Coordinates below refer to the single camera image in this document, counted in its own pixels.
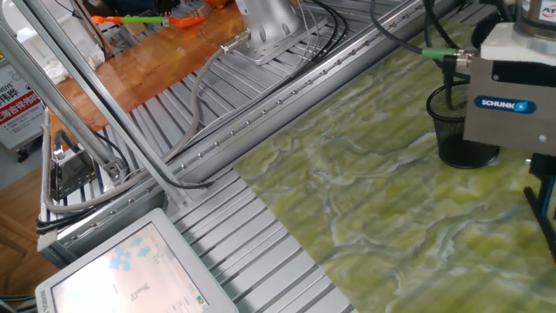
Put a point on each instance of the silver Schunk gripper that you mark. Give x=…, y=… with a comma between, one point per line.
x=508, y=126

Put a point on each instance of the black mesh pen holder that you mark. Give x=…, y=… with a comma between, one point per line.
x=452, y=148

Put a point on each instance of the green marble pattern mat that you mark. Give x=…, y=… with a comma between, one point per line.
x=391, y=217

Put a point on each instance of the glossy wooden board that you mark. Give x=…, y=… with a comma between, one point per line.
x=165, y=61

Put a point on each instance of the aluminium diagonal brace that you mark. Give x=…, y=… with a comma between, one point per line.
x=56, y=104
x=143, y=148

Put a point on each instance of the white teach pendant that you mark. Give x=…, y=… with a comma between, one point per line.
x=130, y=269

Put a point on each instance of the orange green toy tool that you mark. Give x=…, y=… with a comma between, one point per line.
x=143, y=19

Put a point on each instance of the small cardboard piece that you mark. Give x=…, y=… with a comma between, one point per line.
x=135, y=29

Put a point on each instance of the white tissue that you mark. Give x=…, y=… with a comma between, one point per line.
x=56, y=69

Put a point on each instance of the white red sign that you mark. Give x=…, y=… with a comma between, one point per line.
x=17, y=113

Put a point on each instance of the aluminium rail with screws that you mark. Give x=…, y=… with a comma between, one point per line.
x=243, y=135

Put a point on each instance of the silver conical pedestal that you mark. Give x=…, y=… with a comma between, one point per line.
x=269, y=21

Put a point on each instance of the steel bracket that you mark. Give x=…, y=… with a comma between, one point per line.
x=71, y=171

